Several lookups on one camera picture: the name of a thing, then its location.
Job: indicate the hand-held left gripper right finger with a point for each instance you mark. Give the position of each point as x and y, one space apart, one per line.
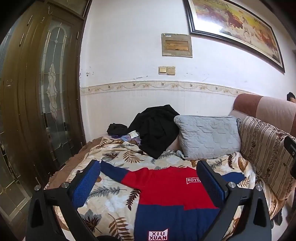
211 185

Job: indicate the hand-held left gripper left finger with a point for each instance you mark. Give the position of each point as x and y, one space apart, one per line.
86 183

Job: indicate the red and blue sweater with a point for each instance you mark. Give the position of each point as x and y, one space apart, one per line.
166 197

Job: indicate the brown frilled bed cover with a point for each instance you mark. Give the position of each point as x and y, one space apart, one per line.
69 166

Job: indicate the striped floral sofa cushion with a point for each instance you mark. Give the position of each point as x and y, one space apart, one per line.
266 153

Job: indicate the leaf print fleece blanket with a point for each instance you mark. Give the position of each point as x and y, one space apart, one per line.
111 201

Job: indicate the grey quilted pillow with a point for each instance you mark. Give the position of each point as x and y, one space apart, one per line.
208 136

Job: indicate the brown and pink sofa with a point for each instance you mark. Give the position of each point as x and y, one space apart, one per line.
261 107

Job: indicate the small black cloth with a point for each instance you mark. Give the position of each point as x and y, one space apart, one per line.
117 129

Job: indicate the purple cloth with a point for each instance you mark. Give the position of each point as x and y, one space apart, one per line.
129 139

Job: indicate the white paper tag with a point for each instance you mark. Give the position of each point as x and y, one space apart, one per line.
133 134

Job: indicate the black clothing pile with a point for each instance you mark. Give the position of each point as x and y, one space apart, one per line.
155 129

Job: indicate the wooden door with glass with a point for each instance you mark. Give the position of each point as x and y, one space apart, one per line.
39 104

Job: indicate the large framed painting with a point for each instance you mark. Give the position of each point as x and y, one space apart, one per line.
233 25

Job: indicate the gold wall switch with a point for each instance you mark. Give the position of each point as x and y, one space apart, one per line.
171 70
162 69

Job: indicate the gold framed wall panel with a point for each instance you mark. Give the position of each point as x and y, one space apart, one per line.
177 45

